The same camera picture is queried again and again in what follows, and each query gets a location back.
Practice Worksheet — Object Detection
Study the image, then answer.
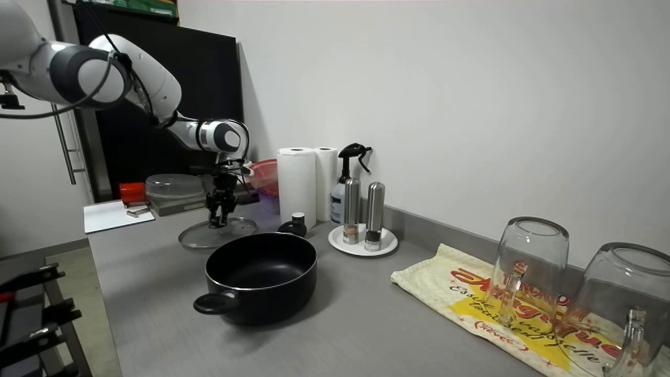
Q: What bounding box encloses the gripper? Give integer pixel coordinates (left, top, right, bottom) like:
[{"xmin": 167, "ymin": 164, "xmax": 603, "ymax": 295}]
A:
[{"xmin": 205, "ymin": 172, "xmax": 239, "ymax": 229}]

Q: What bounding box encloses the glass pot lid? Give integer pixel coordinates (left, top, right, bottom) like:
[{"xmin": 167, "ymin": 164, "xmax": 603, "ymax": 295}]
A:
[{"xmin": 178, "ymin": 216, "xmax": 259, "ymax": 250}]

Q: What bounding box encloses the black pot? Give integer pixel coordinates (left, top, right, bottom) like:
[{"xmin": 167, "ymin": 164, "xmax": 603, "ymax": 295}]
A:
[{"xmin": 193, "ymin": 232, "xmax": 318, "ymax": 326}]

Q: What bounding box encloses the grey kitchen scale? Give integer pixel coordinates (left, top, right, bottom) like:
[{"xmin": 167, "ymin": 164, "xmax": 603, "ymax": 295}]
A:
[{"xmin": 149, "ymin": 194, "xmax": 209, "ymax": 217}]

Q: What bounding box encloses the clear plastic dome cover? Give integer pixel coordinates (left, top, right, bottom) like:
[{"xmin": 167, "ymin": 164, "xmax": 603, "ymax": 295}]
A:
[{"xmin": 145, "ymin": 173, "xmax": 206, "ymax": 201}]

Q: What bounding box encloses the red bowl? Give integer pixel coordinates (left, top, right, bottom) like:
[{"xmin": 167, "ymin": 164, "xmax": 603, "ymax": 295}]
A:
[{"xmin": 246, "ymin": 159, "xmax": 279, "ymax": 199}]

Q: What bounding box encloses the small black jar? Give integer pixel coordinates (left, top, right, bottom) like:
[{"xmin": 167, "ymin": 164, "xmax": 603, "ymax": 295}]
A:
[{"xmin": 277, "ymin": 212, "xmax": 308, "ymax": 238}]

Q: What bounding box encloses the white paper towel roll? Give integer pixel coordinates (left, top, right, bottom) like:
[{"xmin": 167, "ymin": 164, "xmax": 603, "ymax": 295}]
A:
[
  {"xmin": 314, "ymin": 147, "xmax": 340, "ymax": 223},
  {"xmin": 276, "ymin": 147, "xmax": 318, "ymax": 230}
]

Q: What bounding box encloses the red cup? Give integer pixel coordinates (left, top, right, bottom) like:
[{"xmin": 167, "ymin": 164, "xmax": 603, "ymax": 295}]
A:
[{"xmin": 119, "ymin": 182, "xmax": 147, "ymax": 205}]

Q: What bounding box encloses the black cabinet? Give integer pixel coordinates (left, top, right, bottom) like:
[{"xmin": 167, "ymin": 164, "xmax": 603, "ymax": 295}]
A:
[{"xmin": 72, "ymin": 2, "xmax": 245, "ymax": 203}]

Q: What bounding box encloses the white cutting board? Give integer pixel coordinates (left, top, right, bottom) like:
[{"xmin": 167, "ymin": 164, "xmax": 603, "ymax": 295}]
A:
[{"xmin": 84, "ymin": 199, "xmax": 156, "ymax": 235}]

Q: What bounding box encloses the spray bottle with black trigger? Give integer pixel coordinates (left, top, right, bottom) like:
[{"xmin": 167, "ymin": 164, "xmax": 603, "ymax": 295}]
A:
[{"xmin": 330, "ymin": 142, "xmax": 373, "ymax": 225}]

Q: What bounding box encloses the steel salt grinder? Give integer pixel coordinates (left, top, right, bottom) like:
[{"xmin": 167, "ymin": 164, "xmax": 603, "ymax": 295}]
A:
[{"xmin": 343, "ymin": 178, "xmax": 362, "ymax": 246}]

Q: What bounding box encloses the steel pepper grinder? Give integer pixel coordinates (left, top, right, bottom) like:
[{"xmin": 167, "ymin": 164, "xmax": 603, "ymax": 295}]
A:
[{"xmin": 364, "ymin": 182, "xmax": 386, "ymax": 252}]

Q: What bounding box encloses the white round plate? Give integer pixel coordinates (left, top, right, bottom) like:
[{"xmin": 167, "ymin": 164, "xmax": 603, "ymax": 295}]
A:
[{"xmin": 328, "ymin": 224, "xmax": 399, "ymax": 257}]

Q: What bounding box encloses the green box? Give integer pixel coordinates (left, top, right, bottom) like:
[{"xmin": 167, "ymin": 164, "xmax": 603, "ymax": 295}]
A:
[{"xmin": 79, "ymin": 0, "xmax": 180, "ymax": 20}]

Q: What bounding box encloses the black metal rack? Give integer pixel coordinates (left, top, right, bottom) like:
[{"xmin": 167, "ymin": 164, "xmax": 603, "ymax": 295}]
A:
[{"xmin": 0, "ymin": 263, "xmax": 94, "ymax": 377}]

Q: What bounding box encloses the printed cream tea towel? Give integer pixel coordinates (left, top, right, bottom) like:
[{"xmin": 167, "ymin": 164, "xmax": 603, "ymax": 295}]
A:
[{"xmin": 390, "ymin": 243, "xmax": 670, "ymax": 377}]

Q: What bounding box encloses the metal bar handle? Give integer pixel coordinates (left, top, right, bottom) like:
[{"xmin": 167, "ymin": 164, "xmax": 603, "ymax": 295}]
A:
[{"xmin": 50, "ymin": 103, "xmax": 87, "ymax": 185}]

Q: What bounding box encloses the glass jug with handle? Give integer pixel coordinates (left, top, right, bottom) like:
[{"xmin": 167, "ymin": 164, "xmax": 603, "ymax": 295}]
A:
[
  {"xmin": 484, "ymin": 216, "xmax": 571, "ymax": 329},
  {"xmin": 554, "ymin": 241, "xmax": 670, "ymax": 377}
]

